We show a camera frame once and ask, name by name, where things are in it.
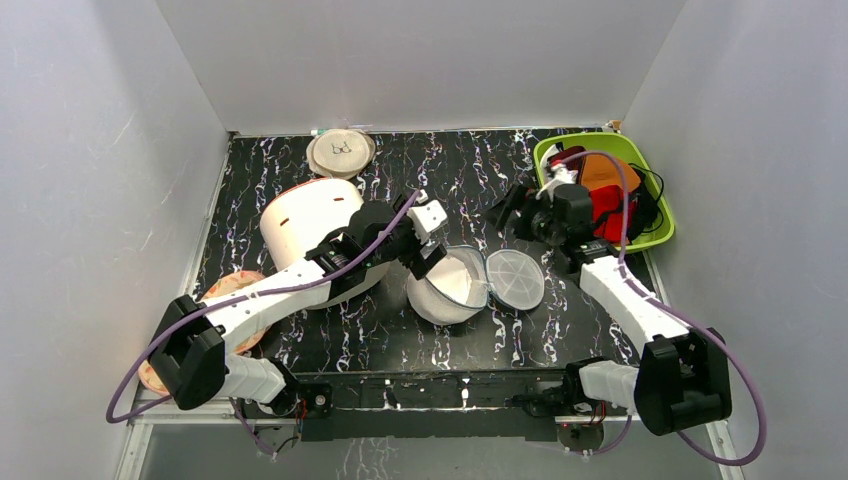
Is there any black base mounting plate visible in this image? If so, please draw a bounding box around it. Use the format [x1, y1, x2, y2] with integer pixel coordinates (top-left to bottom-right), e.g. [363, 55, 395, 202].
[237, 370, 629, 444]

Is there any dark red bra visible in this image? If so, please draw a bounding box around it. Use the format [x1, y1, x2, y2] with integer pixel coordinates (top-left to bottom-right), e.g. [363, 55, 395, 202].
[548, 146, 586, 171]

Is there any green plastic basin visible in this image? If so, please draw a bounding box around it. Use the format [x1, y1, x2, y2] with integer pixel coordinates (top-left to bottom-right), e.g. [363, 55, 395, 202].
[533, 130, 675, 252]

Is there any small beige round bra bag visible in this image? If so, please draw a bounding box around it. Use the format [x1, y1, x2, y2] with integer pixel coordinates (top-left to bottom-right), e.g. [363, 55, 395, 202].
[306, 129, 376, 180]

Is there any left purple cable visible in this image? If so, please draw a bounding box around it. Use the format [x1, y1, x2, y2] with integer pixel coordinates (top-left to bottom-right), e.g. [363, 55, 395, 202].
[105, 190, 422, 458]

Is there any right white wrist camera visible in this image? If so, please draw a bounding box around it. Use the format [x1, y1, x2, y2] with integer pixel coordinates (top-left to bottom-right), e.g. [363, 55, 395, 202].
[535, 159, 579, 200]

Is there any white mesh laundry bag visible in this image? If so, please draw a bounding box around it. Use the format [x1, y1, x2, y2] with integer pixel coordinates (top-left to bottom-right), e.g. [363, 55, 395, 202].
[406, 245, 545, 326]

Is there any pink floral flat laundry bag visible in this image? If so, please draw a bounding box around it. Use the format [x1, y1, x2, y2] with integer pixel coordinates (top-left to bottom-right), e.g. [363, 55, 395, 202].
[137, 270, 269, 396]

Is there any large beige cylindrical laundry bag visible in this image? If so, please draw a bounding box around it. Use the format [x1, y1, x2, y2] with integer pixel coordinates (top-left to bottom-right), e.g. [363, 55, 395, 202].
[258, 179, 389, 316]

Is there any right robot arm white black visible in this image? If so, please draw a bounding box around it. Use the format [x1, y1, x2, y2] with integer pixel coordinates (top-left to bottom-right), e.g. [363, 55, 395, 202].
[485, 184, 732, 436]

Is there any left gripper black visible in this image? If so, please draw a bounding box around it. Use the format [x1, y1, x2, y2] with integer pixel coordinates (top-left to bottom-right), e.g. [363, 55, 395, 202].
[364, 196, 445, 279]

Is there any orange black bra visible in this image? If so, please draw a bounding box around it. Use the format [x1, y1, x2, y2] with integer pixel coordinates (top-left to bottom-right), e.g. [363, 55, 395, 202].
[577, 152, 665, 243]

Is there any purple cable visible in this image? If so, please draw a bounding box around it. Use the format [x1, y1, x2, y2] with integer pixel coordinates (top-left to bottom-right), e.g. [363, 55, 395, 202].
[105, 190, 422, 458]
[563, 150, 768, 468]

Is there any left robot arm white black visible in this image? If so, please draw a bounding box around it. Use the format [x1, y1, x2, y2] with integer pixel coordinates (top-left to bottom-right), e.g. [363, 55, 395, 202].
[144, 194, 448, 416]

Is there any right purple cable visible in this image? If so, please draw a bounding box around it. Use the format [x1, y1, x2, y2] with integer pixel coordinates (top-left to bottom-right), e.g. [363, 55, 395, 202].
[563, 150, 768, 468]

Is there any red black bra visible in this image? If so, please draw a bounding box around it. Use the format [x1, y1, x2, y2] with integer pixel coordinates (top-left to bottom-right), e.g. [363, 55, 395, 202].
[589, 185, 644, 244]

